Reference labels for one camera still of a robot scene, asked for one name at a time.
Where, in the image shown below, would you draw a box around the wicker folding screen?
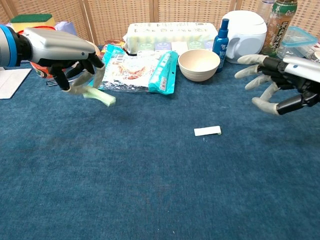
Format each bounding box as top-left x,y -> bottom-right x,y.
0,0 -> 320,48

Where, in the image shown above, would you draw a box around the clear water bottle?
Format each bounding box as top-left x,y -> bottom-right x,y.
256,0 -> 276,26

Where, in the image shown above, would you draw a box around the brown orange cookie bag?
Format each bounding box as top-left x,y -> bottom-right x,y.
99,39 -> 126,57

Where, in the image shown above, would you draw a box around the blue spray bottle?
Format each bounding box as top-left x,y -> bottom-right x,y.
212,18 -> 230,74

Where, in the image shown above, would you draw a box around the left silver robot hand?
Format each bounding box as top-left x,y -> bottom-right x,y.
14,27 -> 106,96

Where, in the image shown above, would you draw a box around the teal snack bag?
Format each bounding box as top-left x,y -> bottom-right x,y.
96,44 -> 179,95

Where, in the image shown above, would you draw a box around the white rectangular block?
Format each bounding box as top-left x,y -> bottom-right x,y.
193,125 -> 222,137

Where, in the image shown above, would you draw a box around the pale green strip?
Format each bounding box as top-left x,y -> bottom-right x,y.
82,84 -> 117,108

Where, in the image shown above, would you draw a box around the red instant noodle cup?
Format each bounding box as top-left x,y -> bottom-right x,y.
17,26 -> 76,80

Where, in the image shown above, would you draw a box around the colourful pocket tissue pack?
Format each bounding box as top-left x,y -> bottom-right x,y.
136,39 -> 216,57

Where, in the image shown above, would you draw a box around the clear blue-lidded food container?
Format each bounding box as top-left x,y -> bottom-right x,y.
276,26 -> 319,60

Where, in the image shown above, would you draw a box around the dark framed eyeglasses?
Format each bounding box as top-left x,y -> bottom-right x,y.
46,74 -> 76,87

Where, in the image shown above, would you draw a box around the upright beige bowl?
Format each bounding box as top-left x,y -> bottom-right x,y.
177,48 -> 221,83

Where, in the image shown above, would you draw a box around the green yellow sponge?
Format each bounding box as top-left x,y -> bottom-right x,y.
9,13 -> 56,33

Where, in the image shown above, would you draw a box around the toilet paper roll pack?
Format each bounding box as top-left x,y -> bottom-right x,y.
123,21 -> 219,55

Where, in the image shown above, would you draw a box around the blue table cloth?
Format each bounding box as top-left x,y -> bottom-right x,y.
0,44 -> 320,240

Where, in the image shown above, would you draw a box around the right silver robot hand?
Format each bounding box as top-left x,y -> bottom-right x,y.
234,54 -> 320,116

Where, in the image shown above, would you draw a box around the green tea bottle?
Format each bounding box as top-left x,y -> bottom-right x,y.
259,0 -> 299,59

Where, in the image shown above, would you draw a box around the white lidded plastic container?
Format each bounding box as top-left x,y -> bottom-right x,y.
220,10 -> 268,65

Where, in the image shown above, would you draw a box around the white tissue pack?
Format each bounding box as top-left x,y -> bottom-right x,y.
4,21 -> 78,36

